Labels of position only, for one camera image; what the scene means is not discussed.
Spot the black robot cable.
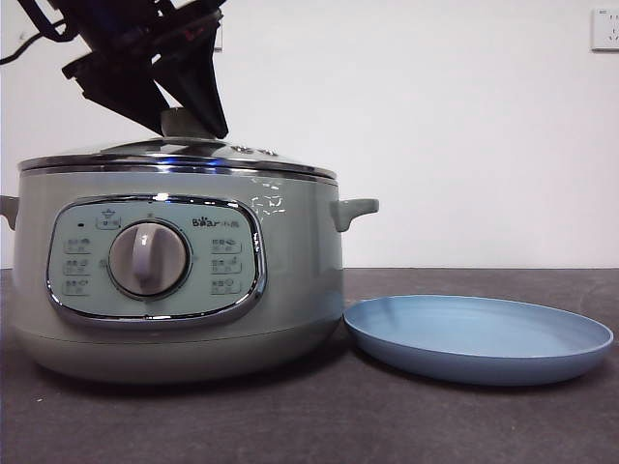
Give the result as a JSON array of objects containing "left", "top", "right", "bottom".
[{"left": 0, "top": 0, "right": 93, "bottom": 67}]

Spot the pale green electric steamer pot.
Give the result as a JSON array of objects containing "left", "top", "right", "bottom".
[{"left": 0, "top": 163, "right": 381, "bottom": 387}]

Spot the light blue round plate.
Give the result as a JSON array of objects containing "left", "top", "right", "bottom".
[{"left": 341, "top": 293, "right": 614, "bottom": 387}]

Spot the glass lid with green knob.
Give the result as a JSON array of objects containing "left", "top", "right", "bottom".
[{"left": 17, "top": 108, "right": 336, "bottom": 179}]

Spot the grey steamer dial knob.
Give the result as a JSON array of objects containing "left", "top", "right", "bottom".
[{"left": 108, "top": 219, "right": 191, "bottom": 298}]

